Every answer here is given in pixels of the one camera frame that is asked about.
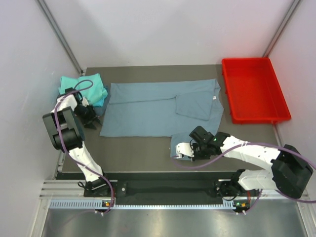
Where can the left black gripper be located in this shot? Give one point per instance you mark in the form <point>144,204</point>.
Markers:
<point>92,115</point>

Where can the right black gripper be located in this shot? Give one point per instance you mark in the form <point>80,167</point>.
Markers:
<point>196,156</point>

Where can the grey-blue t shirt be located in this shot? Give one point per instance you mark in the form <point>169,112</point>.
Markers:
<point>163,109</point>

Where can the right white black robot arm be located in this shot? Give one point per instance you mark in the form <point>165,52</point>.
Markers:
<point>282,169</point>

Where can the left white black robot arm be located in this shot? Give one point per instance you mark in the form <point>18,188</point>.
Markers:
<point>64,125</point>

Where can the teal folded t shirt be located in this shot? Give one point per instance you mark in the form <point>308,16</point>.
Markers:
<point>91,87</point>

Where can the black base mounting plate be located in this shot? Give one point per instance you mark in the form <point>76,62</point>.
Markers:
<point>129,188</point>

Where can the red plastic bin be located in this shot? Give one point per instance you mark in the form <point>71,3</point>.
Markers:
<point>253,91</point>

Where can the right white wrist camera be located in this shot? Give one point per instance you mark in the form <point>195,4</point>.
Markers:
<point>184,150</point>

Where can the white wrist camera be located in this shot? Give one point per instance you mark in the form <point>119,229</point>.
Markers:
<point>184,150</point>
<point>84,102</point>

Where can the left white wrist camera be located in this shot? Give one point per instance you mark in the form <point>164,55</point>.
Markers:
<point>84,102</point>

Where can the aluminium frame rail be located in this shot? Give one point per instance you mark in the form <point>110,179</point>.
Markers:
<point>73,189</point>

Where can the grey slotted cable duct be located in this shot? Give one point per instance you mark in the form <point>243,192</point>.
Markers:
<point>103,205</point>

